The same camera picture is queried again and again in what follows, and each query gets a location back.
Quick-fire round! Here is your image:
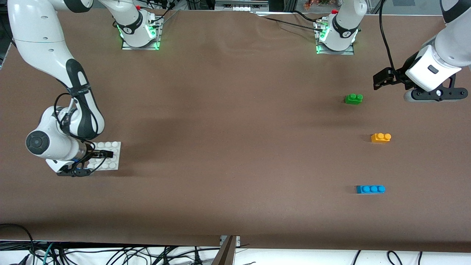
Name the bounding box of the blue toy block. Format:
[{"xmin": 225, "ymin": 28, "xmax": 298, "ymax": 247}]
[{"xmin": 356, "ymin": 185, "xmax": 386, "ymax": 195}]

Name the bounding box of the teal cable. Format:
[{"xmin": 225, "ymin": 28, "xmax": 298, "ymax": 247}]
[{"xmin": 42, "ymin": 242, "xmax": 55, "ymax": 265}]

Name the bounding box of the metal table frame beam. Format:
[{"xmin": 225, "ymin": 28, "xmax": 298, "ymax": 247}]
[{"xmin": 212, "ymin": 236, "xmax": 241, "ymax": 265}]

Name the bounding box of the white studded base plate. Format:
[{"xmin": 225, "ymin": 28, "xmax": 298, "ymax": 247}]
[{"xmin": 88, "ymin": 141, "xmax": 122, "ymax": 171}]

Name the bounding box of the brown table cover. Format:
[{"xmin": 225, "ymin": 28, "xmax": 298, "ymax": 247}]
[{"xmin": 0, "ymin": 7, "xmax": 471, "ymax": 254}]

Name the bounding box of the black looped cable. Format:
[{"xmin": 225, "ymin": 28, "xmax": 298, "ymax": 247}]
[{"xmin": 0, "ymin": 223, "xmax": 35, "ymax": 265}]

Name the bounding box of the white power strip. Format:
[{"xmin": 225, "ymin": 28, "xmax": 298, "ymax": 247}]
[{"xmin": 215, "ymin": 0, "xmax": 269, "ymax": 11}]

